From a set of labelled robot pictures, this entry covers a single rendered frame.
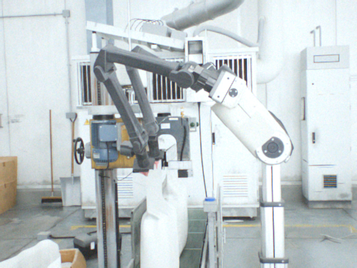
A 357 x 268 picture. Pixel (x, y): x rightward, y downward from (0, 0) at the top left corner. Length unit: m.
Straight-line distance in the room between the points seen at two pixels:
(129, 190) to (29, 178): 2.29
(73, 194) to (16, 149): 1.23
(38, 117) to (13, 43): 1.20
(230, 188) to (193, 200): 0.48
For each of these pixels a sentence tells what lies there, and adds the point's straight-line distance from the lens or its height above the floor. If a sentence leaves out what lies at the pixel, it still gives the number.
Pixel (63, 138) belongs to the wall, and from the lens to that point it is 7.20.
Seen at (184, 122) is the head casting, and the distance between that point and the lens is 2.72.
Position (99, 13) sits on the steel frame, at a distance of 6.67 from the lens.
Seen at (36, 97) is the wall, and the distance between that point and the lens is 7.35.
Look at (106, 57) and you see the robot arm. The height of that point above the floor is 1.60.
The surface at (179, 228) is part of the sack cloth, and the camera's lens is 3.12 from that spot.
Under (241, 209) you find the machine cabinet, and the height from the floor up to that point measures 0.14.
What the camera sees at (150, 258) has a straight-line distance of 2.40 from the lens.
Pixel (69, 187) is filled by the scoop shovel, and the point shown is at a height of 0.27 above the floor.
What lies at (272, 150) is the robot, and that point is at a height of 1.19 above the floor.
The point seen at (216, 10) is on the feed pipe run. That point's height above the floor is 2.47.
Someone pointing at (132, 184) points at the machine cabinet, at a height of 0.48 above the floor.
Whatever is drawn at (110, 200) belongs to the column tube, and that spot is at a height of 0.82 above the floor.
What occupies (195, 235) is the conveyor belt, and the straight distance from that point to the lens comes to 3.65.
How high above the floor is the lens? 1.38
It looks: 3 degrees down
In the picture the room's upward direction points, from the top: 2 degrees counter-clockwise
